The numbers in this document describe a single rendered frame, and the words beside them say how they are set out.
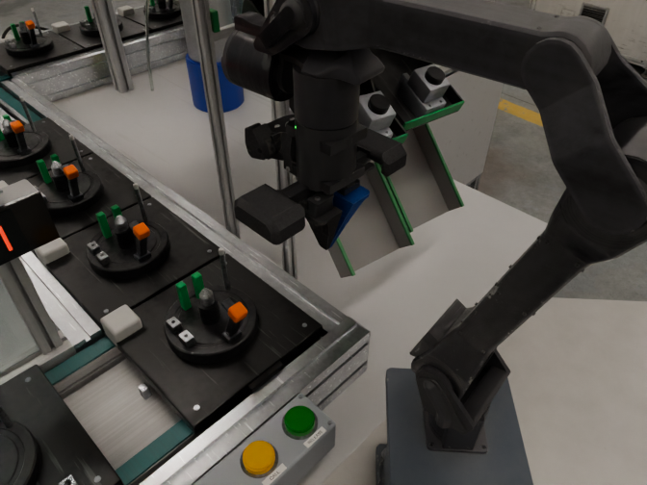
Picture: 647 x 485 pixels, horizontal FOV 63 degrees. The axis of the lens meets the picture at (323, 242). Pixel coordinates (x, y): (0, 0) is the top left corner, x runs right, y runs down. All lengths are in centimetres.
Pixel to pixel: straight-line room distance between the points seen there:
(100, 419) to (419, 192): 64
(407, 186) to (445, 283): 21
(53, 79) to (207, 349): 126
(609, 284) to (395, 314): 167
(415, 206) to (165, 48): 127
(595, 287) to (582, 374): 153
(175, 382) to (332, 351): 23
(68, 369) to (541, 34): 76
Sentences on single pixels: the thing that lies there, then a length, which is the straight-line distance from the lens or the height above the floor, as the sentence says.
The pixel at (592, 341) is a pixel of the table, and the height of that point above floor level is 86.
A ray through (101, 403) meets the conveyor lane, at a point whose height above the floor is 92.
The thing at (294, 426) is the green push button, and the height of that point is 97.
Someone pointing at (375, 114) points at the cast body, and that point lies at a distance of 75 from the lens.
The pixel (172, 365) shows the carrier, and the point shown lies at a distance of 80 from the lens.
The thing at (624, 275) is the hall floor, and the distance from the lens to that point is 263.
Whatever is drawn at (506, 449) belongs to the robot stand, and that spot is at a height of 106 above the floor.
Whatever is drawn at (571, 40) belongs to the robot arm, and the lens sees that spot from 34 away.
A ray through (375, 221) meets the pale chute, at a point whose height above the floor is 103.
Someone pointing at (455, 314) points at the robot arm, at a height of 121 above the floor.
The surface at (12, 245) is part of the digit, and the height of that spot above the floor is 119.
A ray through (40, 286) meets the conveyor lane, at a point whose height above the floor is 95.
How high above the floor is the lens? 160
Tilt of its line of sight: 41 degrees down
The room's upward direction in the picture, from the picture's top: straight up
